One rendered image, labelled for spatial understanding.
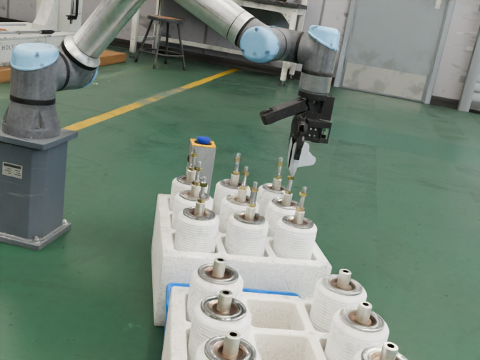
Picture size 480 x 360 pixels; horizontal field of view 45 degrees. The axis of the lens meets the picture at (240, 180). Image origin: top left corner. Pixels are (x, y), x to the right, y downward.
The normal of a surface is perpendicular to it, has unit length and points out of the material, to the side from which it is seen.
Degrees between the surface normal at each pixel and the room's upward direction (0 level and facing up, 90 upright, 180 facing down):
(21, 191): 90
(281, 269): 90
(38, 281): 0
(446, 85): 90
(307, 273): 90
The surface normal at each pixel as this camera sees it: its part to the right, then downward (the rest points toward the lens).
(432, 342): 0.15, -0.94
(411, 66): -0.22, 0.26
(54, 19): 0.96, 0.21
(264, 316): 0.11, 0.32
